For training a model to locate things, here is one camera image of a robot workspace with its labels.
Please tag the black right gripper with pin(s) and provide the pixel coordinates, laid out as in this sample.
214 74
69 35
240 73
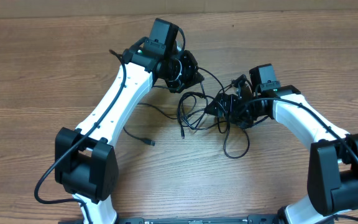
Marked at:
248 123

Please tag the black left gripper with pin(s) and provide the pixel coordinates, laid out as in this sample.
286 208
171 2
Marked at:
191 76

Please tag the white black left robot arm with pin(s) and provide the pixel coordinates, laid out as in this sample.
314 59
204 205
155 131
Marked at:
85 161

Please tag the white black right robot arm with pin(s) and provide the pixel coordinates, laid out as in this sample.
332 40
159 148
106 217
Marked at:
332 182

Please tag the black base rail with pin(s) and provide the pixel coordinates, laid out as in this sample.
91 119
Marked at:
197 220

